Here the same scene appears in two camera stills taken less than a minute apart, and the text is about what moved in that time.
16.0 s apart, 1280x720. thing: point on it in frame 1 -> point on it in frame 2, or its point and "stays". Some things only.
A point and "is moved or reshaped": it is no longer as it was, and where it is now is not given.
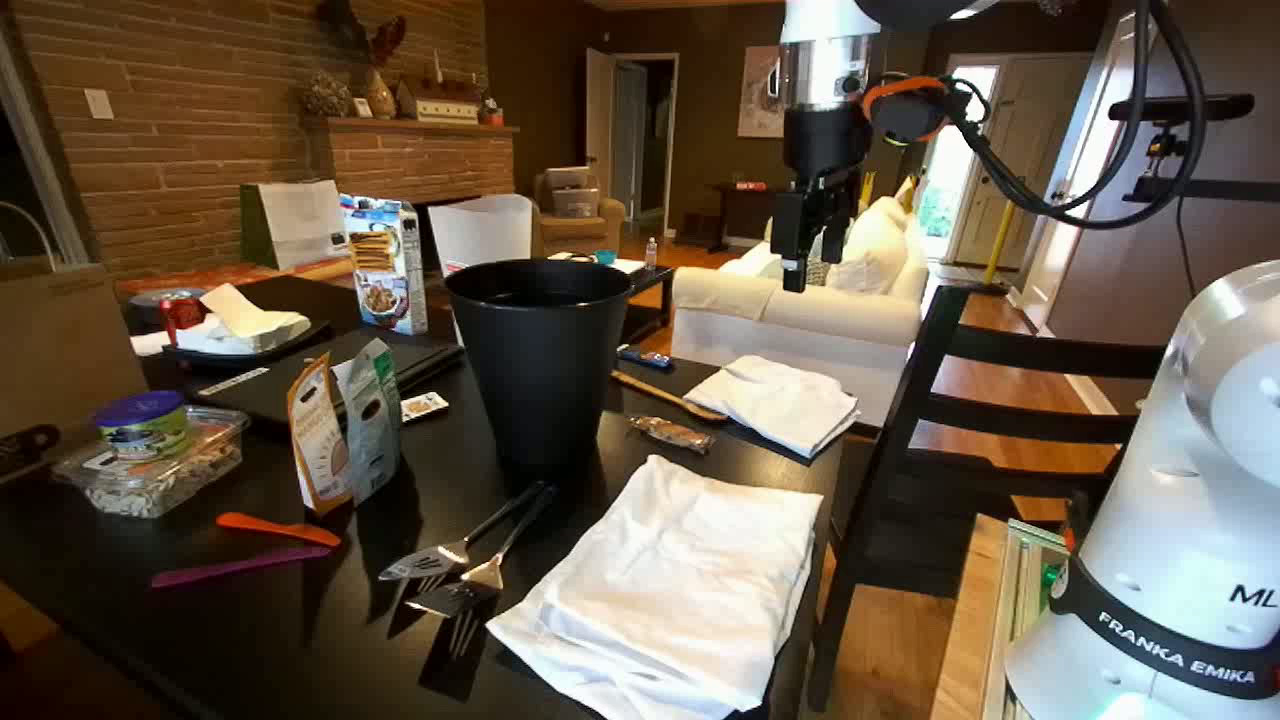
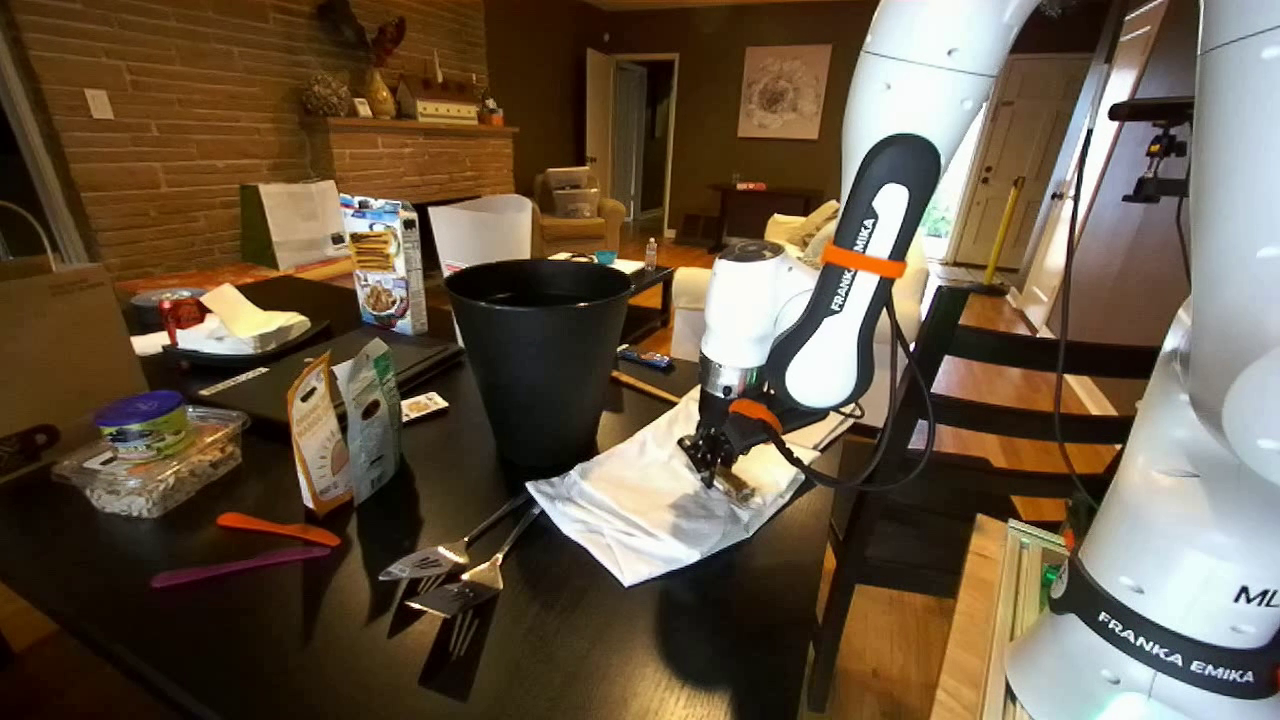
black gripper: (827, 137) -> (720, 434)
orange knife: (279, 531) stays
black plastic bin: (543, 345) stays
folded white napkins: (230, 324) stays
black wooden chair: (918, 516) stays
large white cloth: (665, 599) is moved or reshaped
